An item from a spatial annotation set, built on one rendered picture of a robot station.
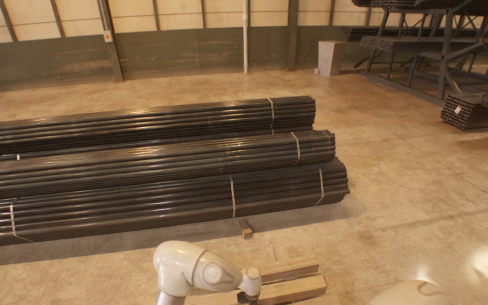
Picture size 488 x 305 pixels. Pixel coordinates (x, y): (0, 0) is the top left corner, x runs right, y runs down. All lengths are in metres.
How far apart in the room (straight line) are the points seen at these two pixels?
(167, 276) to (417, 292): 0.74
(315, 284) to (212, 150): 1.36
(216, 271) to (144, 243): 1.84
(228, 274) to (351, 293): 1.55
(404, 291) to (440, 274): 2.06
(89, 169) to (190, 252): 1.72
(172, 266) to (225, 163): 1.47
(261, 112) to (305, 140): 0.58
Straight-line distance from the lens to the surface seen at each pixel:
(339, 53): 9.05
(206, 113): 2.62
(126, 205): 2.51
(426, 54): 7.72
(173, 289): 0.98
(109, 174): 2.46
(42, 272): 2.91
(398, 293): 0.71
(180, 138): 2.74
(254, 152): 2.33
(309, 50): 10.00
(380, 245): 2.73
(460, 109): 5.92
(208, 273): 0.88
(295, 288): 2.00
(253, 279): 1.42
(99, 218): 2.61
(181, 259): 0.95
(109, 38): 9.14
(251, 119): 2.65
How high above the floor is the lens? 1.89
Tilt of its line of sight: 30 degrees down
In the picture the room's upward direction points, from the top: 1 degrees counter-clockwise
